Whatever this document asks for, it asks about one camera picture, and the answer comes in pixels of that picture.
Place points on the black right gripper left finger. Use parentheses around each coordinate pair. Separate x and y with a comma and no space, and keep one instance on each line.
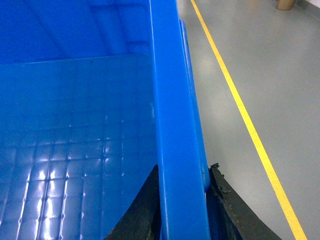
(142,220)

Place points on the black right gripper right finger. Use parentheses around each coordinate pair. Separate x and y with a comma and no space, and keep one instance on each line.
(229,217)

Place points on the blue plastic crate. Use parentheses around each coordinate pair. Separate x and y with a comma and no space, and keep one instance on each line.
(93,95)

